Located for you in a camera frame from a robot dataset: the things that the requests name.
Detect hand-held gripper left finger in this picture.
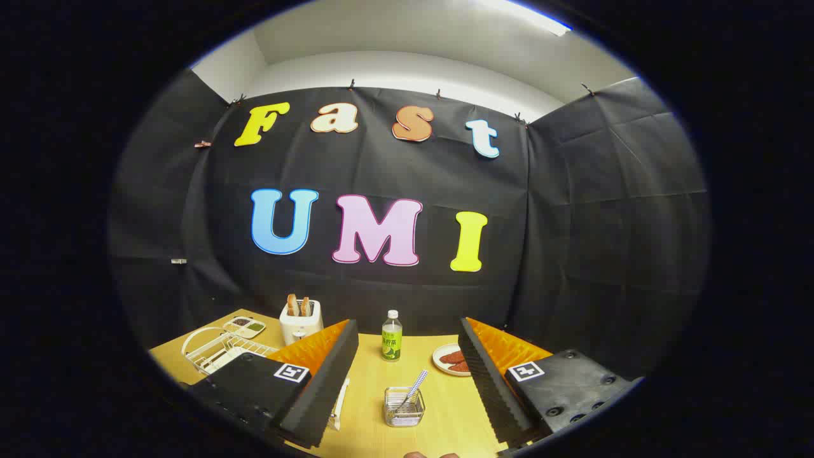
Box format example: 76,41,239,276
188,320,359,449

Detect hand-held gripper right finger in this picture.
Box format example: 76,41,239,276
458,317,643,449

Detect blue checkered handle spoon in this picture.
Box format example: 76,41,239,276
396,370,429,413

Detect metal wire basket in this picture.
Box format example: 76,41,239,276
383,386,425,427

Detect white wire dish rack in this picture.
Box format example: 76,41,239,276
181,326,350,433

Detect white round plate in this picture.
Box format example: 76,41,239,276
432,343,473,377

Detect white toaster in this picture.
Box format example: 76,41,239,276
279,299,324,346

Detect green label drink bottle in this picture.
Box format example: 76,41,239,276
382,310,403,363

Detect white compartment sauce tray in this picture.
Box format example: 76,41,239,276
223,316,267,339

